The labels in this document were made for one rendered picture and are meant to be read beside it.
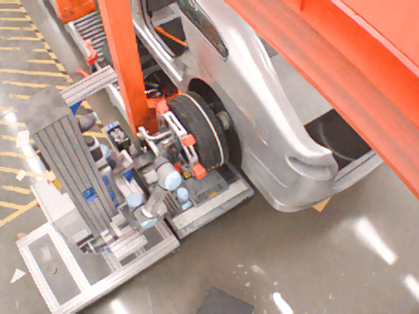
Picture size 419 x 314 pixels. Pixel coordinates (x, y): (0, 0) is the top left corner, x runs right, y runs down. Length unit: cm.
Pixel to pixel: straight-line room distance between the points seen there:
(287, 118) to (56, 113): 132
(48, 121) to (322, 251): 276
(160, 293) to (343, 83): 309
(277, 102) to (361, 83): 160
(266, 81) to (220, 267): 188
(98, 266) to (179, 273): 72
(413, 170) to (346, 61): 32
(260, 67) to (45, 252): 247
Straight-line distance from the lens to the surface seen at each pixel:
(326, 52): 108
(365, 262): 414
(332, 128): 363
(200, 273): 387
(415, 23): 47
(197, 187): 393
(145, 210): 292
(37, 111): 233
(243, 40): 277
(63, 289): 382
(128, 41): 301
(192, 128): 314
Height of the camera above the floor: 373
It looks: 59 degrees down
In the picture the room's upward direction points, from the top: 1 degrees counter-clockwise
